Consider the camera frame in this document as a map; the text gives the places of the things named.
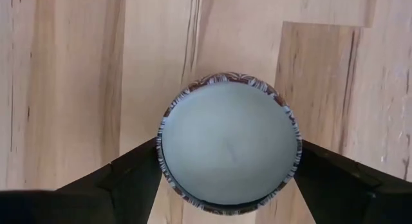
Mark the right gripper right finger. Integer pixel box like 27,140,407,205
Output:
294,139,412,224

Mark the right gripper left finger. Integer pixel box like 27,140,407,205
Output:
0,138,162,224

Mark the red patterned candle tin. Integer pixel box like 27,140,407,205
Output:
156,71,303,216

